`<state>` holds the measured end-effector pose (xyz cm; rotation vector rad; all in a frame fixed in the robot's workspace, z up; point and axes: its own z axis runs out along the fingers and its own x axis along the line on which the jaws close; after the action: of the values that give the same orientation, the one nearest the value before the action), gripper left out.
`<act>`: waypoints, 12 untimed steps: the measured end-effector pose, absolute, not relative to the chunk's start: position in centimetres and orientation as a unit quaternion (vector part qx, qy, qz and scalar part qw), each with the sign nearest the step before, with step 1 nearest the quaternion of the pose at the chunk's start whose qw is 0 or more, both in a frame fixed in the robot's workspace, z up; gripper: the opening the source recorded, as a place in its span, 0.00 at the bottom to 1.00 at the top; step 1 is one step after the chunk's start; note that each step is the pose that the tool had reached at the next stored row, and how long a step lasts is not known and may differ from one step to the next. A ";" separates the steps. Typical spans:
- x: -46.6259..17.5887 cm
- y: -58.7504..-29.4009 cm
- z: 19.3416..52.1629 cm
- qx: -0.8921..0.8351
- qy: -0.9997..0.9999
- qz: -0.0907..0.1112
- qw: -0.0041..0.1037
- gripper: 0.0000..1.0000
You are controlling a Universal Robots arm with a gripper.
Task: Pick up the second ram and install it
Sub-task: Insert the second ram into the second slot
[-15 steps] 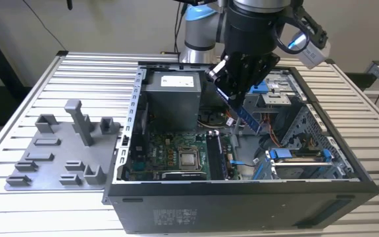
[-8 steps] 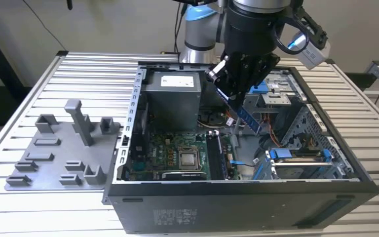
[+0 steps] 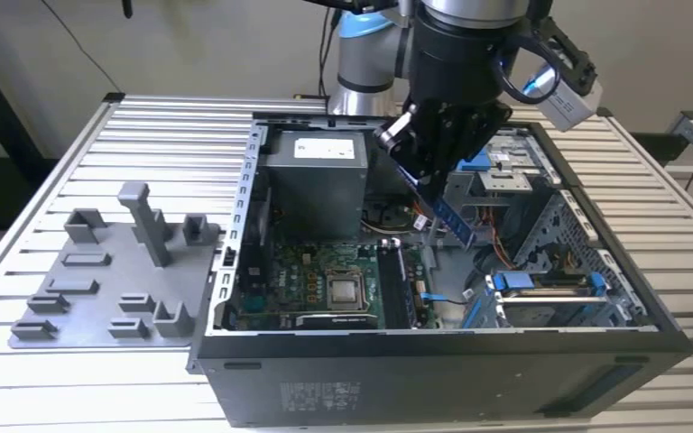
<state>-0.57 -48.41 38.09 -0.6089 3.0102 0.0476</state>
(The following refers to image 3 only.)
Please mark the black RAM stick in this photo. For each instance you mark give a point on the black RAM stick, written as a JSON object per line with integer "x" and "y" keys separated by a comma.
{"x": 394, "y": 288}
{"x": 452, "y": 216}

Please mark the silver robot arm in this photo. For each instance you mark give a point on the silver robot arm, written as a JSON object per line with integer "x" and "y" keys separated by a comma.
{"x": 364, "y": 63}

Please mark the grey power supply unit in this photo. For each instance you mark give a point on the grey power supply unit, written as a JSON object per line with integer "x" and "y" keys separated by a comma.
{"x": 313, "y": 198}

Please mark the hard disk in blue carrier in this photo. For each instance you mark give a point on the hard disk in blue carrier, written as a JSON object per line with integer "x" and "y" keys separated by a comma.
{"x": 514, "y": 280}

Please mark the CPU socket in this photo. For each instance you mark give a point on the CPU socket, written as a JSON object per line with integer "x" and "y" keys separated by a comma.
{"x": 342, "y": 273}

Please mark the green motherboard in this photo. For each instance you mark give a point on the green motherboard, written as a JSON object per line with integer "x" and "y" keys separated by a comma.
{"x": 298, "y": 258}

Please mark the black case fan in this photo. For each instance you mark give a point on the black case fan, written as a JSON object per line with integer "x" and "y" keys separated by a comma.
{"x": 256, "y": 234}

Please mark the silver CPU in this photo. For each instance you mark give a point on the silver CPU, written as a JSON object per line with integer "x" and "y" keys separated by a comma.
{"x": 346, "y": 294}

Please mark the black graphics card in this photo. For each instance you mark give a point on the black graphics card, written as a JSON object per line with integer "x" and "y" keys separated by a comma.
{"x": 334, "y": 321}

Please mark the black PC case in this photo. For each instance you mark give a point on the black PC case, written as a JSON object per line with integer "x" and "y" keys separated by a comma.
{"x": 382, "y": 379}

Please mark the grey parts rack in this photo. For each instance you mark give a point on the grey parts rack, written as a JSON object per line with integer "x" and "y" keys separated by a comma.
{"x": 112, "y": 288}

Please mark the silver wrist bracket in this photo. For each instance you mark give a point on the silver wrist bracket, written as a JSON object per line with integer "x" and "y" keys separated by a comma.
{"x": 392, "y": 133}

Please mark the black camera bracket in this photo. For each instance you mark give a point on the black camera bracket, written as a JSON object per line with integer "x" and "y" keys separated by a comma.
{"x": 574, "y": 54}

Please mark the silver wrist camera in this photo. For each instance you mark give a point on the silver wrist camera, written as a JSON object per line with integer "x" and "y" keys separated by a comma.
{"x": 565, "y": 106}

